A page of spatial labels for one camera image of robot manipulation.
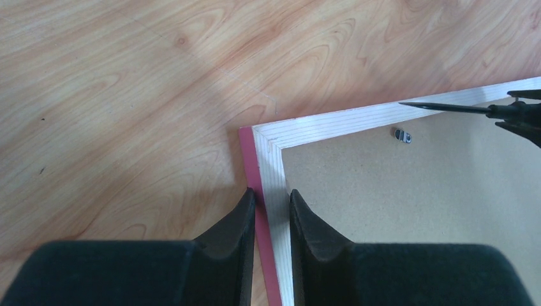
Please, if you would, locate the pink handled screwdriver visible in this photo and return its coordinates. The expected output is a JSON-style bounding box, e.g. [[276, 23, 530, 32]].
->
[[400, 101, 540, 125]]

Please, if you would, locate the pink picture frame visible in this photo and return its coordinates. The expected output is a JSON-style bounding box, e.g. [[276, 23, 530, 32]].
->
[[240, 101, 536, 305]]

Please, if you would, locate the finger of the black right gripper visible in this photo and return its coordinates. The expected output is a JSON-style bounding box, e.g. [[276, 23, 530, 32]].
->
[[507, 89, 541, 100], [495, 122, 541, 147]]

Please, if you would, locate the brown frame backing board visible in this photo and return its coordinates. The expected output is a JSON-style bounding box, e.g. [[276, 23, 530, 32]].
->
[[282, 112, 540, 305]]

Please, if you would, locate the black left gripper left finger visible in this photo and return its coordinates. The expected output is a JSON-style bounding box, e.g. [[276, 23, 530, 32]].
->
[[1, 189, 256, 305]]

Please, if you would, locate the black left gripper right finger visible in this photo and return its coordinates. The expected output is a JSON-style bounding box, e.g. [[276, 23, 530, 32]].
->
[[289, 190, 533, 305]]

